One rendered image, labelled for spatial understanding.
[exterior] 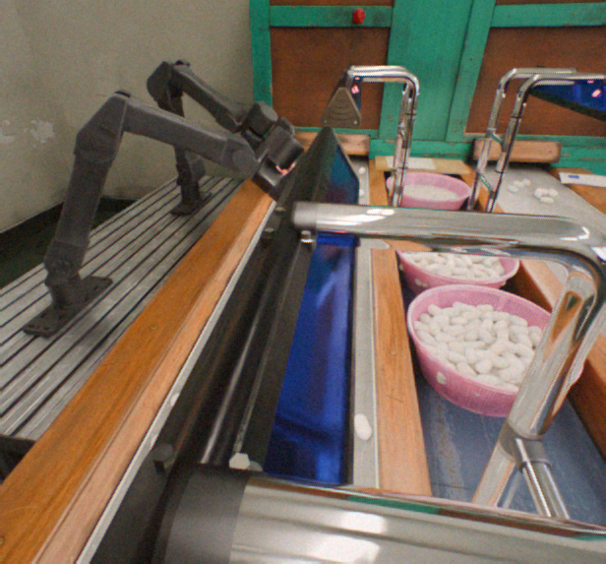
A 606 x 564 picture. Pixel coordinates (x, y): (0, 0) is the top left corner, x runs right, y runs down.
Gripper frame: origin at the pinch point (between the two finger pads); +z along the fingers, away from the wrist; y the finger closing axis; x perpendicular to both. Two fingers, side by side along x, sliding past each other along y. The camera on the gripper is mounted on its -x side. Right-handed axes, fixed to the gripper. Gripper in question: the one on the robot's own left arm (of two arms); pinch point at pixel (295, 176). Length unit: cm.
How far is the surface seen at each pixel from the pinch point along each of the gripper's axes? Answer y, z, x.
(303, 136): 38.6, -4.4, -0.6
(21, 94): 120, -147, 121
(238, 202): -10.6, -8.6, 14.1
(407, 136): -14.1, 12.6, -31.6
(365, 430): -81, 20, -9
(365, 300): -51, 22, -8
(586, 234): -95, 3, -41
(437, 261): -32, 35, -18
